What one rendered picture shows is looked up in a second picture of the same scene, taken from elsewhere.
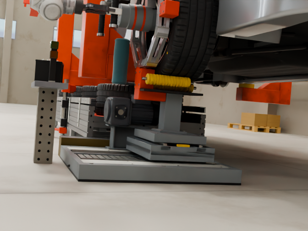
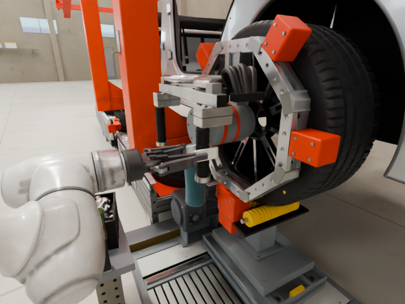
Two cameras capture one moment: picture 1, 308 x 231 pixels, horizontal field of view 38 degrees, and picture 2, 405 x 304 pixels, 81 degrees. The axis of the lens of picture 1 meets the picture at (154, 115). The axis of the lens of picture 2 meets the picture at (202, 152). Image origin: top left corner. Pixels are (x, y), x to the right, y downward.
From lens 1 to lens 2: 185 cm
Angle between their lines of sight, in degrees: 22
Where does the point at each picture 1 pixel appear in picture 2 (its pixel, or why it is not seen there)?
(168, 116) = (263, 236)
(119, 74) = (197, 195)
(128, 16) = (213, 134)
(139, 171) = not seen: outside the picture
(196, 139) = (305, 269)
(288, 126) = not seen: hidden behind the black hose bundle
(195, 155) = (308, 294)
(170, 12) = (325, 161)
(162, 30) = (290, 175)
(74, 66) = (113, 93)
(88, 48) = (140, 140)
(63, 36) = (96, 66)
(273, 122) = not seen: hidden behind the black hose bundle
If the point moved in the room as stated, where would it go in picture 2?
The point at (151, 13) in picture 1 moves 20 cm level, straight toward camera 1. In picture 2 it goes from (246, 120) to (276, 138)
